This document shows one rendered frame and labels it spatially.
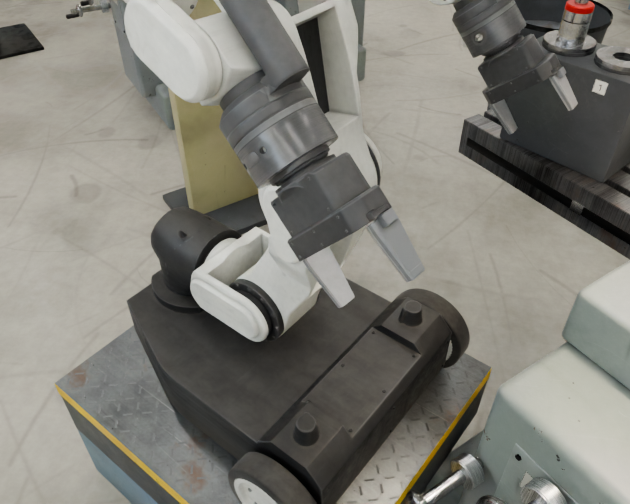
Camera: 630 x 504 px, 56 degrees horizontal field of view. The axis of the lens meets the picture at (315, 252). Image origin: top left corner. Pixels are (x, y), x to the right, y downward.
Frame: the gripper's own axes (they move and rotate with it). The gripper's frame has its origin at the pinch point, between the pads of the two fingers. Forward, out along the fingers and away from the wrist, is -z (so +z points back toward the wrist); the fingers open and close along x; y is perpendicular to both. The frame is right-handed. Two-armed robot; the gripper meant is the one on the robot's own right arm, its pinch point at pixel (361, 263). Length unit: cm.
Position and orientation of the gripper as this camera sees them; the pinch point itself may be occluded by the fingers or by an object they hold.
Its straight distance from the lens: 55.5
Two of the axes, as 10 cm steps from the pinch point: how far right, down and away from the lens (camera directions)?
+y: 6.6, -4.6, 6.0
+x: 5.3, -2.9, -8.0
